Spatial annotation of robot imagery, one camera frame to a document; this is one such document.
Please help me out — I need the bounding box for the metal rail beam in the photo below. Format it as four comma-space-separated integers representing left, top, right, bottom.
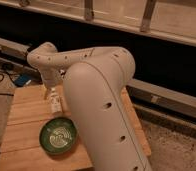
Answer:
0, 38, 196, 118

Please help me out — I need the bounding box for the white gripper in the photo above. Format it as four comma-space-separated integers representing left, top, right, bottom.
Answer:
40, 68, 62, 100

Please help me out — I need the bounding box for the wooden board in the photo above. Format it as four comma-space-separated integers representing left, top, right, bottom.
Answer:
0, 83, 152, 171

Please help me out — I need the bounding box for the green ceramic bowl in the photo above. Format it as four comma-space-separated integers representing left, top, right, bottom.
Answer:
39, 117, 77, 155

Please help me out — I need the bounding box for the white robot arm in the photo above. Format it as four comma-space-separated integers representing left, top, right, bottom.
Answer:
27, 42, 153, 171

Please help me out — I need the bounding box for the blue box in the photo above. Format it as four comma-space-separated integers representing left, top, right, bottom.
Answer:
14, 74, 31, 87

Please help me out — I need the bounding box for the small white bottle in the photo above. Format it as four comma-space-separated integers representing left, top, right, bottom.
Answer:
50, 88, 62, 113

